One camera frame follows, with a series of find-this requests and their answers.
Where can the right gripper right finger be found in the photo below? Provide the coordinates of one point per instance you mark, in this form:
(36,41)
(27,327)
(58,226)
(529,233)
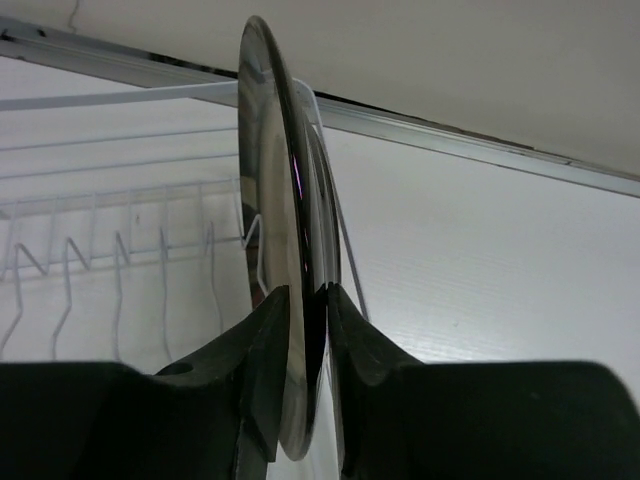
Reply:
(405,419)

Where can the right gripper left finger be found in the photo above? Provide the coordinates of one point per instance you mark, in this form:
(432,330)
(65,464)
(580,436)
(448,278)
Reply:
(214,414)

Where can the round brown-rimmed beige plate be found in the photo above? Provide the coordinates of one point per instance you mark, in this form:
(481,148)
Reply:
(286,191)

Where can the white wire dish rack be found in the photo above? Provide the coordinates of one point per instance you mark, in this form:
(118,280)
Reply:
(122,229)

